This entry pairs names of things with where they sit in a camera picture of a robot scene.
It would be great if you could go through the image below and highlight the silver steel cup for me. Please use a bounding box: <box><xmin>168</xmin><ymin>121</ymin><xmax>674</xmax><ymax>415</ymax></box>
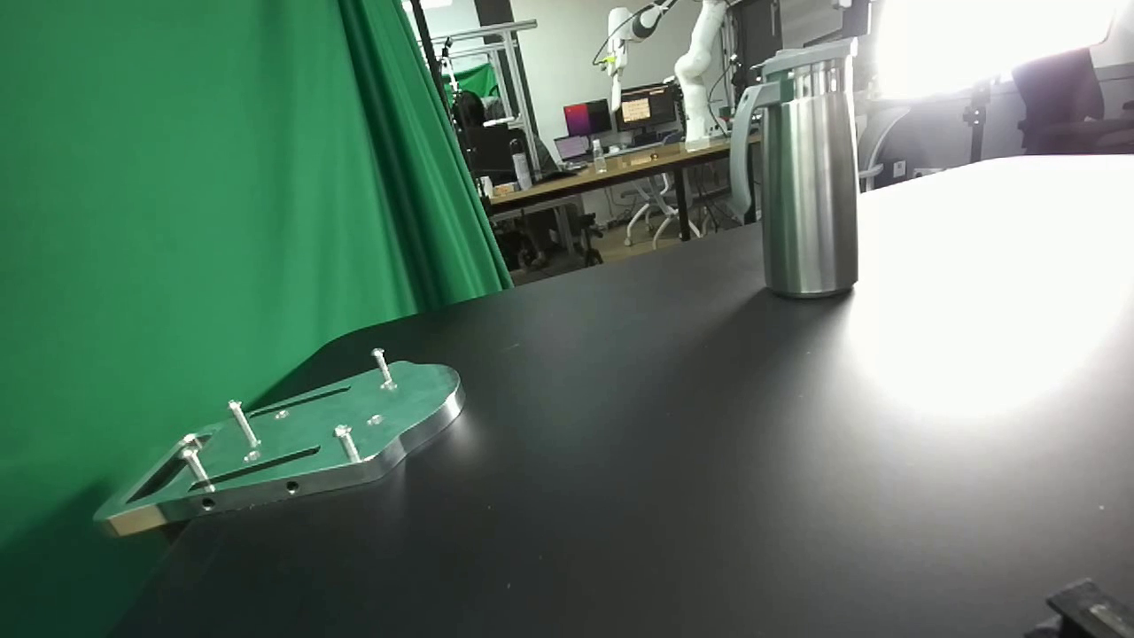
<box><xmin>729</xmin><ymin>37</ymin><xmax>858</xmax><ymax>297</ymax></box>

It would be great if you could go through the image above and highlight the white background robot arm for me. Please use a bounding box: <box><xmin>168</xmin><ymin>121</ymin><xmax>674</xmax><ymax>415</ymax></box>
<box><xmin>593</xmin><ymin>0</ymin><xmax>1134</xmax><ymax>638</ymax></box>

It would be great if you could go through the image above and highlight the black office chair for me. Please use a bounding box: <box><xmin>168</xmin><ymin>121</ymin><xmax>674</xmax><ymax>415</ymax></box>
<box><xmin>1013</xmin><ymin>49</ymin><xmax>1106</xmax><ymax>153</ymax></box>

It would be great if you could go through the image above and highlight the wooden background desk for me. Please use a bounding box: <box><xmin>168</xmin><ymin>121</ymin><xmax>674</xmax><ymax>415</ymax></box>
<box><xmin>485</xmin><ymin>138</ymin><xmax>729</xmax><ymax>239</ymax></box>

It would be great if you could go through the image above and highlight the dark computer monitor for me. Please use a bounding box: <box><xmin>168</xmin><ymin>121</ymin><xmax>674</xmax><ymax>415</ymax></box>
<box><xmin>565</xmin><ymin>100</ymin><xmax>609</xmax><ymax>134</ymax></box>

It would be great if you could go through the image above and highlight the aluminium mounting plate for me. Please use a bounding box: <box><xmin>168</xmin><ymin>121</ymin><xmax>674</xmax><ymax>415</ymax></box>
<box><xmin>96</xmin><ymin>360</ymin><xmax>466</xmax><ymax>533</ymax></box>

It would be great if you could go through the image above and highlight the green backdrop curtain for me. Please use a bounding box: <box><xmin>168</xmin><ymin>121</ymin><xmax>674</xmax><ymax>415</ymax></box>
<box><xmin>0</xmin><ymin>0</ymin><xmax>512</xmax><ymax>638</ymax></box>

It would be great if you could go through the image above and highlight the steel screw post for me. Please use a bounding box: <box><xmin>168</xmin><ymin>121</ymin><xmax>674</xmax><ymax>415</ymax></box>
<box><xmin>226</xmin><ymin>401</ymin><xmax>263</xmax><ymax>460</ymax></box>
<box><xmin>372</xmin><ymin>346</ymin><xmax>396</xmax><ymax>392</ymax></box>
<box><xmin>182</xmin><ymin>431</ymin><xmax>215</xmax><ymax>490</ymax></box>
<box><xmin>333</xmin><ymin>426</ymin><xmax>362</xmax><ymax>464</ymax></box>

